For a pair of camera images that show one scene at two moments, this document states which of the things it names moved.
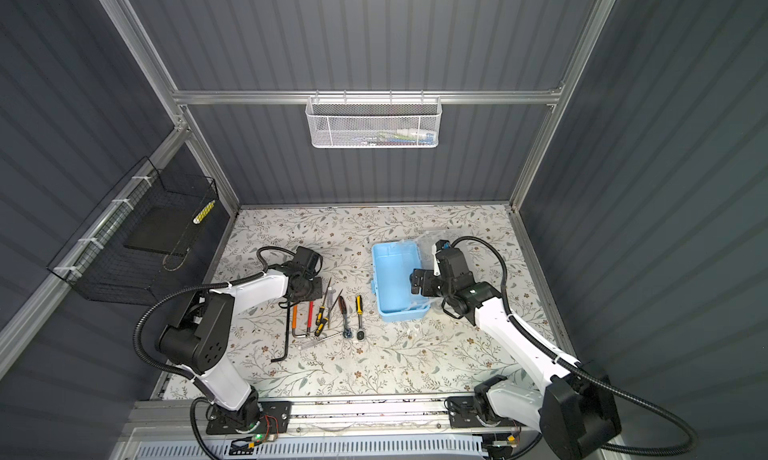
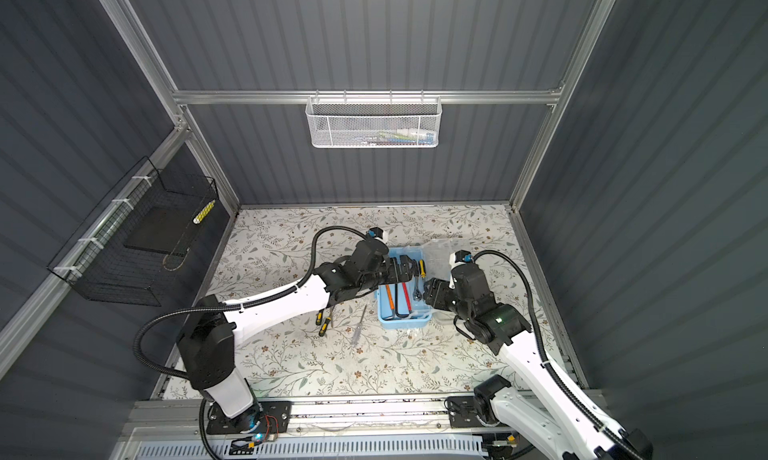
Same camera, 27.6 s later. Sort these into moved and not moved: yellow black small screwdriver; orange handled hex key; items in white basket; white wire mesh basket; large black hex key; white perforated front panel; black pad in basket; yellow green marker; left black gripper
Moved: large black hex key; orange handled hex key; left black gripper
Not moved: yellow green marker; yellow black small screwdriver; black pad in basket; white perforated front panel; items in white basket; white wire mesh basket
